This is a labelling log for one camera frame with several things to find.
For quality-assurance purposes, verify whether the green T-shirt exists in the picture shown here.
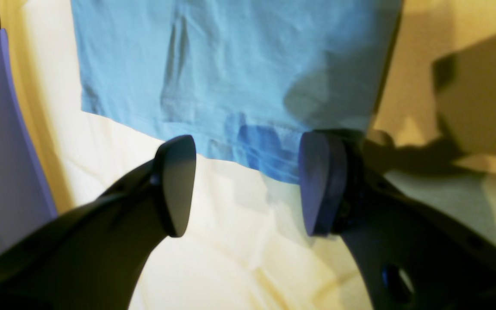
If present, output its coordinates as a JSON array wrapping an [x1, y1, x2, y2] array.
[[71, 0, 402, 184]]

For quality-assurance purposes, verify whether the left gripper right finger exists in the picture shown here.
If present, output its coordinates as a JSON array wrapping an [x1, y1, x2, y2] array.
[[298, 131, 496, 310]]

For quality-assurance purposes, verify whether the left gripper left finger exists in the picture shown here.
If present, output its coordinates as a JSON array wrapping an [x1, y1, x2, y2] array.
[[0, 135, 196, 310]]

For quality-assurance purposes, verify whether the yellow tablecloth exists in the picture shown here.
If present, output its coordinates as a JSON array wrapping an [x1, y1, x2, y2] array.
[[0, 0, 496, 310]]

